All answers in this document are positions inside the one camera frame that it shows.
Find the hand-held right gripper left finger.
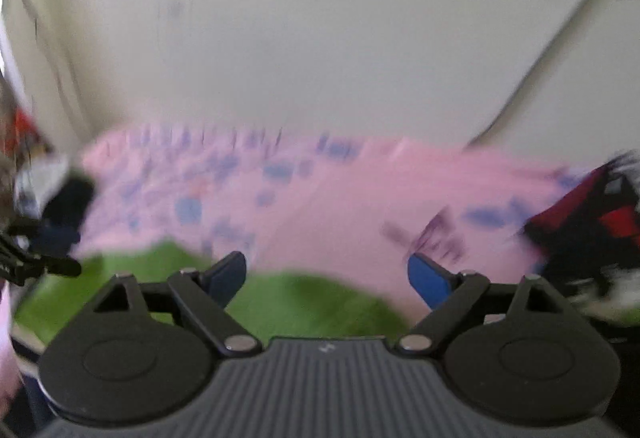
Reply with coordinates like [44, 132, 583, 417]
[92, 251, 263, 359]

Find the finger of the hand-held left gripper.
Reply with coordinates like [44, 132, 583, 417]
[0, 218, 82, 287]

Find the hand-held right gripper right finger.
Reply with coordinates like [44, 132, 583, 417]
[397, 253, 583, 359]

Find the green knitted garment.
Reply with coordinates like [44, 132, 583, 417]
[15, 241, 640, 344]

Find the dark navy cloth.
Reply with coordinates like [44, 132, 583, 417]
[40, 175, 98, 259]

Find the white grey printed cloth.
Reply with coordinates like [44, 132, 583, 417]
[14, 152, 72, 220]

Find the pink printed bedsheet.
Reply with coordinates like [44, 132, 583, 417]
[0, 121, 596, 401]

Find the red and black cloth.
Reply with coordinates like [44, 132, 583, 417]
[520, 152, 640, 311]

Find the dark wall pipe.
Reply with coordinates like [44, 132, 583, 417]
[467, 0, 617, 149]

